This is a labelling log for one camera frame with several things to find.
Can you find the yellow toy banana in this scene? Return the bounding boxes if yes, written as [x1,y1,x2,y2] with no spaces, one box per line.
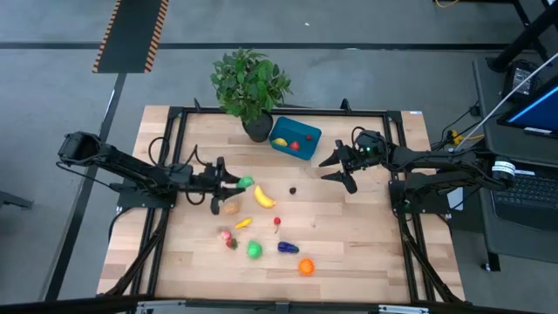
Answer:
[254,184,277,209]

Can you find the yellow power plug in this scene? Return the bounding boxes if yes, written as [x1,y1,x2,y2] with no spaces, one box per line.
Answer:
[448,129,486,146]

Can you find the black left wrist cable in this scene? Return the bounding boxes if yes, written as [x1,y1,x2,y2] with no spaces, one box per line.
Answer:
[185,145,214,207]

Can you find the black horizontal beam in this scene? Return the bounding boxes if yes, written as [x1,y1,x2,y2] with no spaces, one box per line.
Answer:
[0,294,558,314]

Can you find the orange toy pumpkin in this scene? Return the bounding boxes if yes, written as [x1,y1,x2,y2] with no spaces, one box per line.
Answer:
[298,257,316,277]

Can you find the monitor with blue screen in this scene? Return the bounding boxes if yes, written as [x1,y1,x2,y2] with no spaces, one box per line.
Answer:
[496,74,558,140]

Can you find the green round toy cabbage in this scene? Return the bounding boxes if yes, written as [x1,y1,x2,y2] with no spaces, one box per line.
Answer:
[246,240,263,261]

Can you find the black stand leg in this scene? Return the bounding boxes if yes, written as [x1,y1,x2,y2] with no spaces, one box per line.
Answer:
[486,0,558,73]

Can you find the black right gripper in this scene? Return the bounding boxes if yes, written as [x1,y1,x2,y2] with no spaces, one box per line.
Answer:
[318,139,372,195]

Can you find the green potted plant black pot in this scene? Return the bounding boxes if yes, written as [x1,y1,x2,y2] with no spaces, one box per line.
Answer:
[209,46,293,144]

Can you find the white cable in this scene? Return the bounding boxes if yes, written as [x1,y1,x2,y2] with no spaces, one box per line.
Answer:
[453,51,558,152]

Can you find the silver metal bracket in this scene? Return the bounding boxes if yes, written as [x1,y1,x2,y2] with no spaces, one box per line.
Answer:
[135,299,188,314]
[378,304,431,314]

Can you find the black aluminium table frame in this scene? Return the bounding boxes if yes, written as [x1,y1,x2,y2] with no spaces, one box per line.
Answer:
[102,98,466,306]

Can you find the black power adapter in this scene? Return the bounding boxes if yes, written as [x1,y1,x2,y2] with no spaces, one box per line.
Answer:
[500,59,541,104]

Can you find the black laptop keyboard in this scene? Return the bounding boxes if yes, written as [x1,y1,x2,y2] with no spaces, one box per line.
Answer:
[487,161,558,232]

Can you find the black mat orange striped edges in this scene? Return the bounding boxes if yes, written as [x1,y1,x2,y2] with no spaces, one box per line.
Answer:
[91,0,170,74]

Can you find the teal plastic tupperware container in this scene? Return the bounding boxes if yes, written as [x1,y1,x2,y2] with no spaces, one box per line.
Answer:
[269,115,323,161]

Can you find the grey side desk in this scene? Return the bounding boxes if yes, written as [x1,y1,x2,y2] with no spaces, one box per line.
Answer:
[473,54,558,268]

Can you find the grey floor stand foot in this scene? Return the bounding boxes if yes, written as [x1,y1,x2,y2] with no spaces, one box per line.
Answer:
[0,189,34,211]

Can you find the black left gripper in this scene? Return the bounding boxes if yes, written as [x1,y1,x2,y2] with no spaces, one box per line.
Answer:
[194,157,242,215]

